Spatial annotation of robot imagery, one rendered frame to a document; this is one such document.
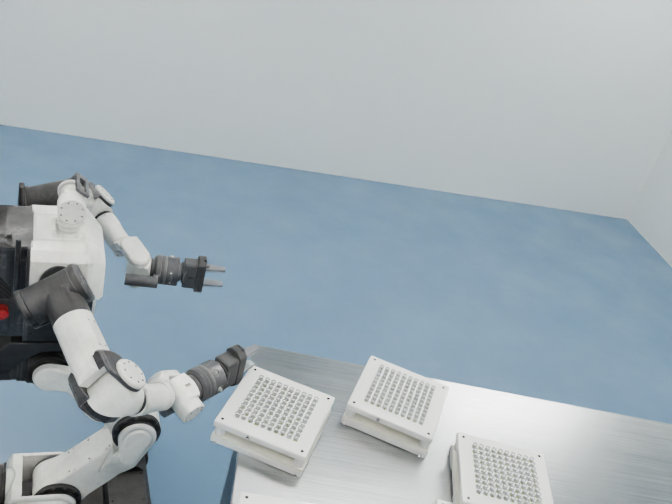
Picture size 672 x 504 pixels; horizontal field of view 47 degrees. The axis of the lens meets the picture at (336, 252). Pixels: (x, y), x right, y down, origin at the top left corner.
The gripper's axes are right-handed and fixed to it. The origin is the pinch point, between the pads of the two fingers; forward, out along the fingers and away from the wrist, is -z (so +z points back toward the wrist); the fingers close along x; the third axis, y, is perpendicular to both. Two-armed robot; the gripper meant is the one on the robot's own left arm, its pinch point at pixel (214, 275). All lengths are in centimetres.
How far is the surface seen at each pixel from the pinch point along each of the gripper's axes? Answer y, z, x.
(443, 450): 58, -63, 9
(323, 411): 54, -27, 2
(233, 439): 61, -4, 7
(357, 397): 48, -38, 2
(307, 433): 62, -22, 2
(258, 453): 65, -10, 7
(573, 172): -293, -292, 64
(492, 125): -292, -214, 39
